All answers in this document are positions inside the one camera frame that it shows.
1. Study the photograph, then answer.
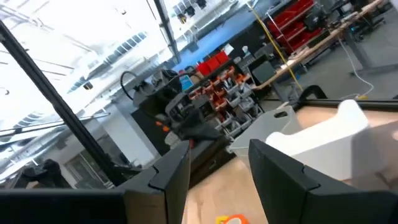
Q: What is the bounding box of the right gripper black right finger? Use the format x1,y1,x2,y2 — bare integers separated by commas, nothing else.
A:
248,139,398,224

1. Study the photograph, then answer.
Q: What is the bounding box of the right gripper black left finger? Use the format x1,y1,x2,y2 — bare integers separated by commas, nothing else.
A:
0,139,191,224

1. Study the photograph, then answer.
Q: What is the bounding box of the orange tape roll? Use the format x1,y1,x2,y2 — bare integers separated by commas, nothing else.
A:
222,213,250,224

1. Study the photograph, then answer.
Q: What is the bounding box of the grey and orange parts rack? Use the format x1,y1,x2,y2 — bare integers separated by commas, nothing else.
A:
188,65,266,138

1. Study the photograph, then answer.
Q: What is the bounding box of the row of red bins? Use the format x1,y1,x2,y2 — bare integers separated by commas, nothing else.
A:
195,50,231,77

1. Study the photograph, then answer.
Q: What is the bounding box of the white plastic bin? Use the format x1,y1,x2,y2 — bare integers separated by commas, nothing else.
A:
265,99,388,182

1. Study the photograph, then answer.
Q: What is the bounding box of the grey plastic bin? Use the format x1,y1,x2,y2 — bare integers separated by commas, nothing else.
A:
229,105,300,158

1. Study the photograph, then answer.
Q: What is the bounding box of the red storage bin rack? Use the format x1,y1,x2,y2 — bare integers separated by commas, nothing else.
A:
266,0,325,56

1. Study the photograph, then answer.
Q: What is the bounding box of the long wooden workbench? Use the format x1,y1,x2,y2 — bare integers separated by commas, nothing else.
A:
251,0,387,91

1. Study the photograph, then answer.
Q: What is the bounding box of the yellow hanging cord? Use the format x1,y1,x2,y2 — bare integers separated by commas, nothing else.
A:
248,2,304,91

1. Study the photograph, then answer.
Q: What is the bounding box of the white floor cable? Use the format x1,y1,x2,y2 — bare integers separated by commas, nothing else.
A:
337,36,376,100

